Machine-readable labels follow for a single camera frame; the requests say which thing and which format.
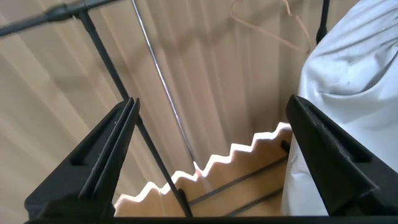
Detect pink clothes hanger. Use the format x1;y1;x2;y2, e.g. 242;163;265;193
229;0;312;54

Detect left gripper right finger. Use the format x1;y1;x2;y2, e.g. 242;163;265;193
285;93;398;217

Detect pale grey shorts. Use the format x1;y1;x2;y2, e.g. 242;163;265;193
281;0;398;217

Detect beige curtain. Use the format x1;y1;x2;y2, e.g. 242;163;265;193
0;0;361;218

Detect black clothes rack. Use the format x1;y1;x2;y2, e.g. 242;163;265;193
0;0;331;218

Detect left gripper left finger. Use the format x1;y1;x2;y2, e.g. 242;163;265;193
24;96;141;218

